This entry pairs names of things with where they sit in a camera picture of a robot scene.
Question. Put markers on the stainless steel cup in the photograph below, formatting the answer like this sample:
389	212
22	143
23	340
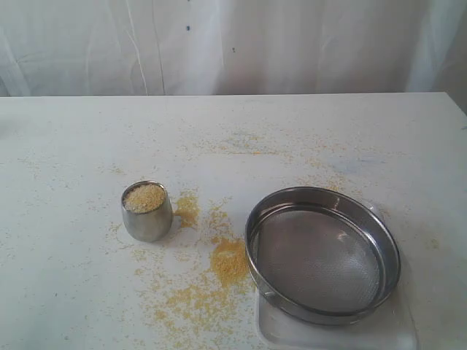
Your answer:
150	226

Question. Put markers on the round steel mesh sieve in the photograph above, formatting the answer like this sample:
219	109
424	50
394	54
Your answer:
320	256

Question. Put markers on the rice and millet grains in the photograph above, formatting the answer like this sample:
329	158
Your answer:
144	198

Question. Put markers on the yellow spilled grain pile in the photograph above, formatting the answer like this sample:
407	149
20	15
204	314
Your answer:
228	261

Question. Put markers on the clear plastic tray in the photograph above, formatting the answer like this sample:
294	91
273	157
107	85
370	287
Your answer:
389	327

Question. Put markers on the white backdrop curtain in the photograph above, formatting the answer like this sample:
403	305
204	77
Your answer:
150	48

